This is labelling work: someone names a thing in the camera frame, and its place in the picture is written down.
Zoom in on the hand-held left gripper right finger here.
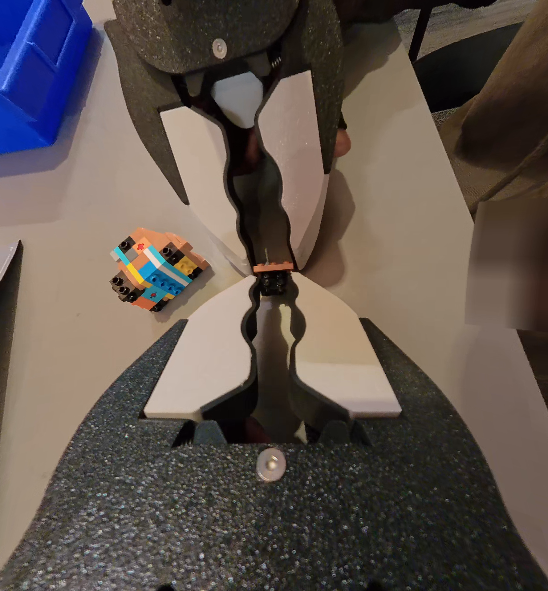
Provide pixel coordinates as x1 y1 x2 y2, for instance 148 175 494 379
289 272 403 421

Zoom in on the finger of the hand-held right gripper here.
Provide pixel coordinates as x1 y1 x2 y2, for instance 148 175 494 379
254 70 331 271
159 105 252 275

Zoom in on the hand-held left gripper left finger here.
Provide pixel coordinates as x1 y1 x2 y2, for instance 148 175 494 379
144 276 262 421

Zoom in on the multicolour toy brick model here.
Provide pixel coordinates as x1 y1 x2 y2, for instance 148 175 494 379
110 226 210 312

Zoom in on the black square toy brick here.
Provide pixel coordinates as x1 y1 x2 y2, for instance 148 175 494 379
259 271 287 296

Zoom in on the blue plastic bin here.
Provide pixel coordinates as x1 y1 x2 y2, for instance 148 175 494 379
0 0 93 158

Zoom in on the person's black chair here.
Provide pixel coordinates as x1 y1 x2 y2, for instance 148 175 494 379
408 0 524 114

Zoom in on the person's brown jacket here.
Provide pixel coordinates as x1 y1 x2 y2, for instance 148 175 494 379
438 0 548 213

